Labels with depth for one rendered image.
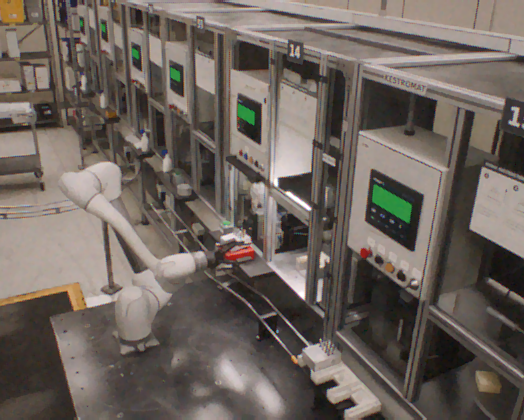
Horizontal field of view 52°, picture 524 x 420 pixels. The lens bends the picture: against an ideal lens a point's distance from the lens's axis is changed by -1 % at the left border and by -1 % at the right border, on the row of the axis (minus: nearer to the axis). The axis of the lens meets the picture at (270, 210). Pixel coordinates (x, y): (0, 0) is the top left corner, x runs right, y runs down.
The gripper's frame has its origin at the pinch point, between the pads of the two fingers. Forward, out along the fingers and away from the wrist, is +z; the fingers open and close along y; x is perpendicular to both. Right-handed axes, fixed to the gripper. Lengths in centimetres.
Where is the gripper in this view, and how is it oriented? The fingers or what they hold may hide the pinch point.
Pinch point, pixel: (245, 251)
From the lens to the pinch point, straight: 248.0
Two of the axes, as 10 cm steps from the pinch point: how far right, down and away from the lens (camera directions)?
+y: 0.3, -9.1, -4.2
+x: -4.7, -3.8, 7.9
